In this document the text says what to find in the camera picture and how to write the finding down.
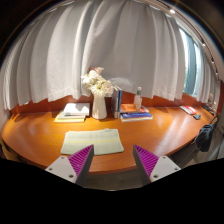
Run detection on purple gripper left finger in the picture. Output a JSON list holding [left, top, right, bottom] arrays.
[[46, 145, 94, 187]]

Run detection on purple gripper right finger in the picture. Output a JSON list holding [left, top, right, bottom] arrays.
[[133, 145, 180, 185]]

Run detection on pale green folded towel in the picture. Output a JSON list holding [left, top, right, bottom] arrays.
[[61, 129, 124, 155]]

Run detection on yellow flat book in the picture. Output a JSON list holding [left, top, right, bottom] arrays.
[[54, 116, 85, 123]]

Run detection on blue flat book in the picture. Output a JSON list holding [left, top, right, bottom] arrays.
[[120, 113, 153, 122]]

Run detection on white book stack left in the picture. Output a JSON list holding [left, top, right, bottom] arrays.
[[59, 103, 90, 119]]

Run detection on white ceramic vase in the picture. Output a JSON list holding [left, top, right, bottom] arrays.
[[92, 95, 107, 120]]

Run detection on orange book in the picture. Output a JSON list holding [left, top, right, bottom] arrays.
[[120, 104, 148, 113]]

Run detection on small dark phone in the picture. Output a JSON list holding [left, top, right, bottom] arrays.
[[193, 114, 201, 120]]

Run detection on red booklet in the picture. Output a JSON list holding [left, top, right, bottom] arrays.
[[180, 106, 197, 115]]

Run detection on clear plastic water bottle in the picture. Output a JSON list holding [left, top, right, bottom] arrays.
[[134, 87, 142, 110]]

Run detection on upright dark books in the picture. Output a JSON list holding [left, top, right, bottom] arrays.
[[111, 85, 122, 119]]

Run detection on white flower bouquet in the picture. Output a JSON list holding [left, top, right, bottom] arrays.
[[82, 67, 113, 97]]

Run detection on white curtain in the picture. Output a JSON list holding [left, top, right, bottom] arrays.
[[2, 0, 221, 111]]

